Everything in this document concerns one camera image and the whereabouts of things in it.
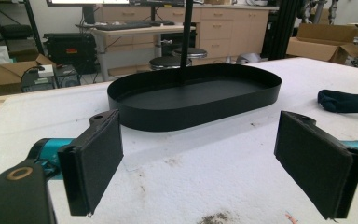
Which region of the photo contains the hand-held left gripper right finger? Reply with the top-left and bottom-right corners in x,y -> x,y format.
273,110 -> 358,220

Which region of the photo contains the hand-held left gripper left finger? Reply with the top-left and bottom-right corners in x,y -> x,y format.
57,109 -> 124,217

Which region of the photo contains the dark blue sock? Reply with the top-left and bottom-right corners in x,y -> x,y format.
317,89 -> 358,114

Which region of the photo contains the large open cardboard box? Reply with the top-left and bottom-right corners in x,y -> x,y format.
286,22 -> 358,64

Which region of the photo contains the black equipment case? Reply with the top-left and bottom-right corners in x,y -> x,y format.
43,32 -> 97,67

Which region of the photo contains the black oval metal tray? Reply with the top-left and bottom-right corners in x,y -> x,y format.
106,63 -> 282,133

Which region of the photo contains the black round stool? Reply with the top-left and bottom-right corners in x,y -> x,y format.
172,47 -> 208,60
148,55 -> 192,71

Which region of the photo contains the grey dome-shaped device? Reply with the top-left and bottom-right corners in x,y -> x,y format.
236,52 -> 262,64

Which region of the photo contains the cardboard box with white bag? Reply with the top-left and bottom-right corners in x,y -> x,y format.
0,46 -> 57,90

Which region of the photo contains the wooden desk with white legs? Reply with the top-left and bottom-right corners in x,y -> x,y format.
76,23 -> 197,82

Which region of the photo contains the black keyboard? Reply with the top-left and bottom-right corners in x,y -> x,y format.
94,21 -> 153,32

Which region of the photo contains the light wooden drawer cabinet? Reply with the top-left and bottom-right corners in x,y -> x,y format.
94,4 -> 269,66

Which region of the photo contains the black metal stand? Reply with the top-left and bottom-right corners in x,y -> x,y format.
0,0 -> 45,55

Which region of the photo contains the black vertical pole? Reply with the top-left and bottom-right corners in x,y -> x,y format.
179,0 -> 194,85

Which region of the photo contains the computer monitor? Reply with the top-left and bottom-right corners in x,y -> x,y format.
46,0 -> 131,25

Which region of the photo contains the grey electronic box with cables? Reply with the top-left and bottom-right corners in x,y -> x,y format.
21,64 -> 82,93

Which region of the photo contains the black metal frame column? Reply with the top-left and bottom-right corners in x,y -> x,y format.
268,0 -> 299,61

